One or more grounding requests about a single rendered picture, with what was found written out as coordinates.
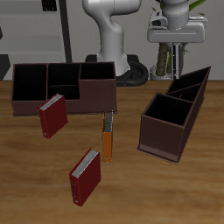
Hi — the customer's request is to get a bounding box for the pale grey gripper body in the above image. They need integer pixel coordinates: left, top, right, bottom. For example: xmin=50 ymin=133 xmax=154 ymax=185
xmin=146 ymin=16 xmax=209 ymax=45

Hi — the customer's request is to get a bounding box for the orange striped book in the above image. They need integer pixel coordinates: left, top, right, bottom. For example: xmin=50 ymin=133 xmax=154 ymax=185
xmin=101 ymin=110 xmax=115 ymax=163

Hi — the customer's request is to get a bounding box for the dark brown desk caddy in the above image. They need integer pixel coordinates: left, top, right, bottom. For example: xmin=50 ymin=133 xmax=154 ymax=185
xmin=10 ymin=61 xmax=118 ymax=117
xmin=136 ymin=66 xmax=213 ymax=166

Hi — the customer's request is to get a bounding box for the red book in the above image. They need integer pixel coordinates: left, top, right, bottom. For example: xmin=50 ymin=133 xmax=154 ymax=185
xmin=68 ymin=147 xmax=102 ymax=207
xmin=37 ymin=93 xmax=69 ymax=140

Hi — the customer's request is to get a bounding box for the black upright post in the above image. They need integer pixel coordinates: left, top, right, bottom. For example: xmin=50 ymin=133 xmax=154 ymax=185
xmin=59 ymin=0 xmax=74 ymax=64

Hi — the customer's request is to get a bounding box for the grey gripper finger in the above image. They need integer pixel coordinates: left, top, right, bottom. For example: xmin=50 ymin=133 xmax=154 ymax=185
xmin=171 ymin=43 xmax=181 ymax=81
xmin=179 ymin=43 xmax=189 ymax=78

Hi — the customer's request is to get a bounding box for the flat black base plate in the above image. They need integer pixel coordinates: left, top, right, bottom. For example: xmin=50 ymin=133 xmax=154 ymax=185
xmin=84 ymin=53 xmax=150 ymax=88

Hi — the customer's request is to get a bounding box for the green pot plant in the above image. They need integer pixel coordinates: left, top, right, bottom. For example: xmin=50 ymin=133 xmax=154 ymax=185
xmin=149 ymin=0 xmax=208 ymax=81

